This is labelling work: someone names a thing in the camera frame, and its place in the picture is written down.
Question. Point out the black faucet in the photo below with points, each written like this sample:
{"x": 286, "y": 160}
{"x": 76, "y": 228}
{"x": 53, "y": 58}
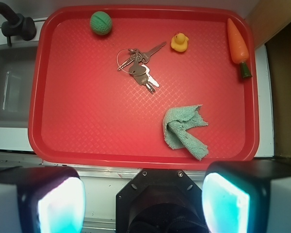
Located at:
{"x": 16, "y": 25}

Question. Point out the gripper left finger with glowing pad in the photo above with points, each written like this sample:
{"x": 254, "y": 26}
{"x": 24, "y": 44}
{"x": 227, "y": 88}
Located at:
{"x": 41, "y": 200}

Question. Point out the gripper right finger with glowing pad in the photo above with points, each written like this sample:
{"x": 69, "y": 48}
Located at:
{"x": 248, "y": 197}

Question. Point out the green rubber ball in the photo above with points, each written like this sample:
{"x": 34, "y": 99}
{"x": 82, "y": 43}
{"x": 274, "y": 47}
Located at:
{"x": 101, "y": 23}

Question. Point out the grey sink basin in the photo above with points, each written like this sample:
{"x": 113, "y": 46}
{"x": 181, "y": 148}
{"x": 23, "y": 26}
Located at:
{"x": 16, "y": 76}

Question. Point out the green knitted cloth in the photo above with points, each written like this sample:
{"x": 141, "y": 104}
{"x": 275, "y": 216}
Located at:
{"x": 176, "y": 123}

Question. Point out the yellow rubber duck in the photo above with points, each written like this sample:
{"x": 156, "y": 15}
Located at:
{"x": 179, "y": 42}

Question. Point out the bunch of metal keys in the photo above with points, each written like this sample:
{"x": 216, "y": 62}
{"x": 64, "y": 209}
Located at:
{"x": 136, "y": 66}

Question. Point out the orange toy carrot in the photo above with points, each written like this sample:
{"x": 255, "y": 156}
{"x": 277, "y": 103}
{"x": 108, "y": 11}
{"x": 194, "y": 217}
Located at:
{"x": 238, "y": 49}

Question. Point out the red plastic tray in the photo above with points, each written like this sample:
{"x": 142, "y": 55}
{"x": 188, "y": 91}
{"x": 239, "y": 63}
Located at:
{"x": 84, "y": 111}

